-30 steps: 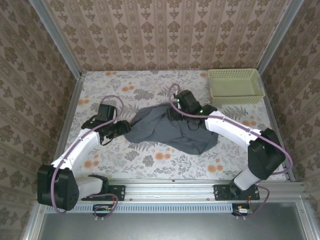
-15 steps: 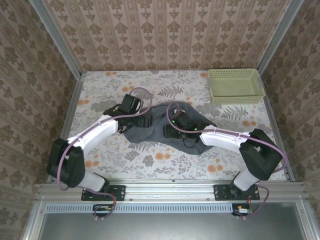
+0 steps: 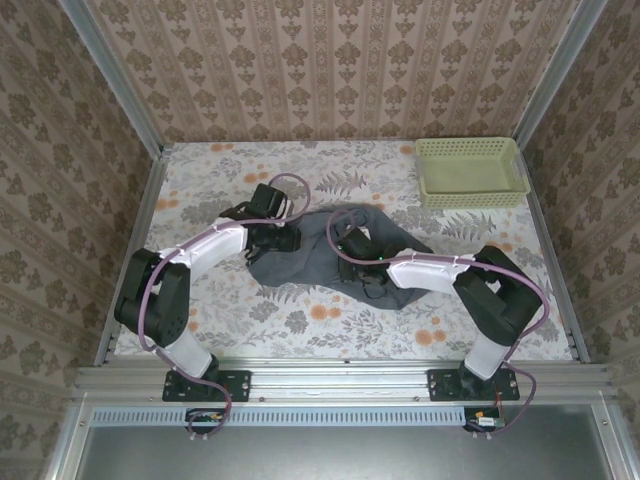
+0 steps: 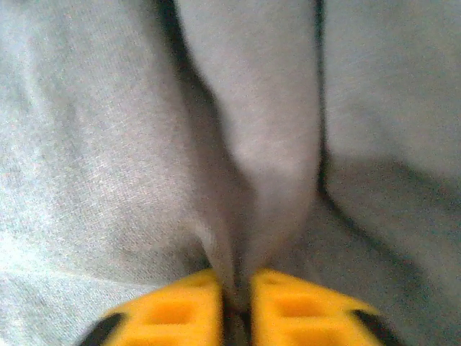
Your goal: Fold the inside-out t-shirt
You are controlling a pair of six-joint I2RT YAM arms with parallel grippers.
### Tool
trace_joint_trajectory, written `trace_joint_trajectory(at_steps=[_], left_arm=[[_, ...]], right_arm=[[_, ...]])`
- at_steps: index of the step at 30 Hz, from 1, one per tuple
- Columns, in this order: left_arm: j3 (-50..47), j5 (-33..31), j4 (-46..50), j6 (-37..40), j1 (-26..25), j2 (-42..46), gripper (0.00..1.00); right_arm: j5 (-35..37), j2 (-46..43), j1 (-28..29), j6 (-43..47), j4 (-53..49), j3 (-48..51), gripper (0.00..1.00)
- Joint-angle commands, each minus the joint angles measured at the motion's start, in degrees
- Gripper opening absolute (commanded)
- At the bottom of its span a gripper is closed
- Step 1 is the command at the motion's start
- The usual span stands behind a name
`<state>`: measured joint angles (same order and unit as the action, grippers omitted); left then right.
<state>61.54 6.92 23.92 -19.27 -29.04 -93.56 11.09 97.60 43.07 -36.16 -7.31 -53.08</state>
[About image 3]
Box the thin black cable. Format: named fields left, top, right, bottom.
left=360, top=273, right=397, bottom=300

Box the aluminium frame post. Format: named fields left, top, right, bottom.
left=57, top=0, right=166, bottom=154
left=512, top=0, right=609, bottom=149

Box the small circuit board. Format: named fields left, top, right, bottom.
left=185, top=407, right=226, bottom=434
left=462, top=407, right=507, bottom=434

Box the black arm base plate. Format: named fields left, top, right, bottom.
left=428, top=368, right=521, bottom=403
left=162, top=368, right=251, bottom=403

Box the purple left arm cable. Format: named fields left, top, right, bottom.
left=139, top=172, right=314, bottom=444

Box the grey metal sheet panel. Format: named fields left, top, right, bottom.
left=74, top=404, right=629, bottom=480

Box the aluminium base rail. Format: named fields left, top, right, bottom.
left=74, top=358, right=614, bottom=404

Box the blue-grey t-shirt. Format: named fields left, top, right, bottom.
left=247, top=203, right=435, bottom=312

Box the pale green plastic basket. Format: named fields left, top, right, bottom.
left=413, top=137, right=532, bottom=210

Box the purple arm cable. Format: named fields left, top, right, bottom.
left=139, top=172, right=314, bottom=444
left=325, top=209, right=547, bottom=441

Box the floral table cloth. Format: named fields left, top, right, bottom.
left=114, top=141, right=576, bottom=360

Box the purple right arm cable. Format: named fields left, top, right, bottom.
left=325, top=209, right=547, bottom=441

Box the slotted white cable duct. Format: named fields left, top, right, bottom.
left=92, top=405, right=469, bottom=427

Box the aluminium side rail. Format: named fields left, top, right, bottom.
left=97, top=147, right=174, bottom=357
left=514, top=144, right=591, bottom=364

